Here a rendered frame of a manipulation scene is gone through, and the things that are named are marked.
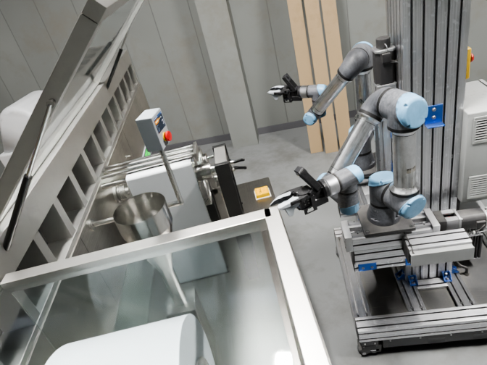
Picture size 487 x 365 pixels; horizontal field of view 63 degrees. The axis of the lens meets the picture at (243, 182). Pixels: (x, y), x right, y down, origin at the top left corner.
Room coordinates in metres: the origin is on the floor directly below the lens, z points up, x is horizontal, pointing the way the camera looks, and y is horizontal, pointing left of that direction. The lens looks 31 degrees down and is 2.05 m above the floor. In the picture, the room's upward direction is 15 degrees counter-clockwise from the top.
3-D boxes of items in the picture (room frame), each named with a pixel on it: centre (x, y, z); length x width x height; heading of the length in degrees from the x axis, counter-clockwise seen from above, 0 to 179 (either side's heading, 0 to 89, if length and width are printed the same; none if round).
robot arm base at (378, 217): (1.43, -0.60, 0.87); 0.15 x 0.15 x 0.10
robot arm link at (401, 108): (1.30, -0.63, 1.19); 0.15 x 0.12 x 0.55; 15
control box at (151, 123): (1.04, 0.20, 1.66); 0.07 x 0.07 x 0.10; 72
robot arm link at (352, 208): (1.25, -0.37, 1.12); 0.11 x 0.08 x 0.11; 15
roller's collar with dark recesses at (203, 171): (1.35, 0.14, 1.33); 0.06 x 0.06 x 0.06; 89
